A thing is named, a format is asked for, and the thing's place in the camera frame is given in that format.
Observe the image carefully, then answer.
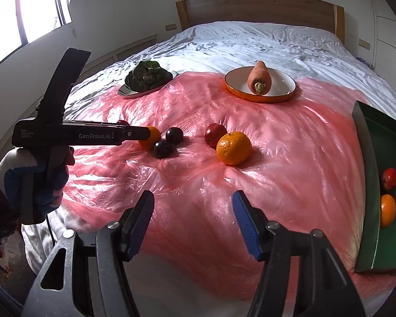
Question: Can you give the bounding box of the wooden headboard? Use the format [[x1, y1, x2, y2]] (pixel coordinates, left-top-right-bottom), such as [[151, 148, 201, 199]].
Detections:
[[176, 0, 345, 45]]

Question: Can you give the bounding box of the white wardrobe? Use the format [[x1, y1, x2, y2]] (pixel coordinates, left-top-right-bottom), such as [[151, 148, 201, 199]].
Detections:
[[370, 0, 396, 103]]

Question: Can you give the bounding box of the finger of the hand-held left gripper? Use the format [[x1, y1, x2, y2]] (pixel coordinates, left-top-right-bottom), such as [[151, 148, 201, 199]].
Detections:
[[63, 120, 131, 129], [120, 126, 152, 143]]

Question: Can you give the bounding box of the green tray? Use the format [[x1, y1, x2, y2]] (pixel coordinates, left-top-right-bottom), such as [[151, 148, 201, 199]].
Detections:
[[351, 100, 396, 274]]

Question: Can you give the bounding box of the pink plastic sheet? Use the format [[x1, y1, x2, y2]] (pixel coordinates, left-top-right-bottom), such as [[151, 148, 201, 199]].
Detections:
[[61, 72, 383, 285]]

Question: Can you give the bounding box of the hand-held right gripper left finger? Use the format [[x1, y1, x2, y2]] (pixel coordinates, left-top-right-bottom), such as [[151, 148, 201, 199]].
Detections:
[[30, 190, 155, 317]]

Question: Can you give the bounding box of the orange-rimmed white plate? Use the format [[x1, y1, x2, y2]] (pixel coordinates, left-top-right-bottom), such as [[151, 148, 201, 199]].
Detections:
[[224, 66, 296, 104]]

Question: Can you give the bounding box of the metal plate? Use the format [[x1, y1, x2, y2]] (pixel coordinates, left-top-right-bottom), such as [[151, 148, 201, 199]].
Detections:
[[117, 70, 178, 99]]

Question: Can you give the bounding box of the window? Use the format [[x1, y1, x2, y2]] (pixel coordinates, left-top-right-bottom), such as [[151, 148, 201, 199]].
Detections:
[[0, 0, 83, 70]]

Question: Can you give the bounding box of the wooden side panel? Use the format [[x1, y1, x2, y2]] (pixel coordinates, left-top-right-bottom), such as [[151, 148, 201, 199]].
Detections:
[[0, 35, 157, 159]]

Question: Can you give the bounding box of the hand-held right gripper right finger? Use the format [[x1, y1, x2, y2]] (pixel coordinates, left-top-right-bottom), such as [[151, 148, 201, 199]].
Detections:
[[232, 190, 367, 317]]

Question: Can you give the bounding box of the person's left hand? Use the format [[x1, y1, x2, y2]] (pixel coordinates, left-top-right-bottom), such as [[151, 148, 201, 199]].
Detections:
[[0, 146, 76, 217]]

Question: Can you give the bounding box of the small orange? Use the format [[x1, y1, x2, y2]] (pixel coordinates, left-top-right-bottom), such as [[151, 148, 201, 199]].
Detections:
[[138, 126, 162, 151]]

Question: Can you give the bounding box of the black cable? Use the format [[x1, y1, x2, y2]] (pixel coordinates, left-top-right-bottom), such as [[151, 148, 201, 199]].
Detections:
[[46, 216, 55, 248]]

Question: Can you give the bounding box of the carrot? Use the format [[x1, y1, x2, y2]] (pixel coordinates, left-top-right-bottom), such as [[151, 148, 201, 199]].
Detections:
[[247, 60, 272, 95]]

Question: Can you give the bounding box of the large orange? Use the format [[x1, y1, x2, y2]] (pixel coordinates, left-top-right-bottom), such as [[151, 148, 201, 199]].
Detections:
[[380, 194, 396, 228], [216, 131, 253, 166]]

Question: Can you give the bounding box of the dark plum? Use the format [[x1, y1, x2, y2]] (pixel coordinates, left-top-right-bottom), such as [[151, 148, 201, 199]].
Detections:
[[153, 139, 174, 159], [165, 127, 184, 145]]

